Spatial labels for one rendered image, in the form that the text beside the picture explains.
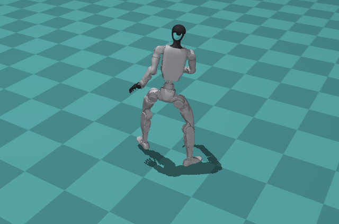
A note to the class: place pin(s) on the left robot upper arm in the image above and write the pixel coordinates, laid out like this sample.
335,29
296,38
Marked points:
155,59

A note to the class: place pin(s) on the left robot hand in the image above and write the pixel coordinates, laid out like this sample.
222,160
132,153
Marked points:
134,87

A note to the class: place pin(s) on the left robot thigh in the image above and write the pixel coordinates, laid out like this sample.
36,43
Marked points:
149,100

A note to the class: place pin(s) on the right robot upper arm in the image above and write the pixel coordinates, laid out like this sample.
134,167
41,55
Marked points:
192,62

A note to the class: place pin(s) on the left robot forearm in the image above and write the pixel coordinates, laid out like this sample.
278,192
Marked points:
147,76

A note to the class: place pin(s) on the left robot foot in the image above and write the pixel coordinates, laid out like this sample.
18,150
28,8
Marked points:
144,145

